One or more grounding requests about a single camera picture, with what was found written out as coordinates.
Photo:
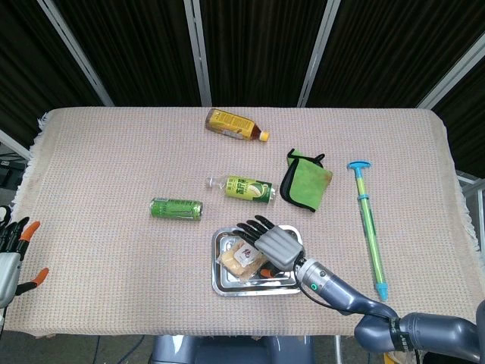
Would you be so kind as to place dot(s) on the white metal frame post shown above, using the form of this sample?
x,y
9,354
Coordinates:
x,y
198,53
318,53
451,72
76,53

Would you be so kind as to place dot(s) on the green and blue water pump toy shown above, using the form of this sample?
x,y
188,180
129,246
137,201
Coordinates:
x,y
369,227

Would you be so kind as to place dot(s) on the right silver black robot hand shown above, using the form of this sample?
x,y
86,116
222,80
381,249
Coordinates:
x,y
274,246

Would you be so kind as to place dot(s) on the brown tea bottle yellow label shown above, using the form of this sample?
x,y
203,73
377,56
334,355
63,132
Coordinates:
x,y
233,125

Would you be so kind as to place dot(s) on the brown snack packet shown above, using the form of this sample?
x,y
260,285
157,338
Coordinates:
x,y
242,259

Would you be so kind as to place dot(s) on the pink woven tablecloth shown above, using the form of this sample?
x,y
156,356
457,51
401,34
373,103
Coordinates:
x,y
113,182

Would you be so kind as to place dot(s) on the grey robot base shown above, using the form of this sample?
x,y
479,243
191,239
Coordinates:
x,y
231,350

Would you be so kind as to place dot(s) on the green beverage can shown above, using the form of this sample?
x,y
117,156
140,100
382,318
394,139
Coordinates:
x,y
176,209

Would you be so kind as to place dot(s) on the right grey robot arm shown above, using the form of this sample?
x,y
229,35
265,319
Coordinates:
x,y
379,314

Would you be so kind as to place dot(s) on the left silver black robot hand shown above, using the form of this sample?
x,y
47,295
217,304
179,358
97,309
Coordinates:
x,y
7,261

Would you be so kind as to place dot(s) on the clear bottle with green label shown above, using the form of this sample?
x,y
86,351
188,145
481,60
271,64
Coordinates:
x,y
248,188

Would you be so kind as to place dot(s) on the silver metal tray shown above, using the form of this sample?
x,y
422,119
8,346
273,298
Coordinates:
x,y
227,277

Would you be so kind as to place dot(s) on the green cloth with black trim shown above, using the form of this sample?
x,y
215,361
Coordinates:
x,y
305,182

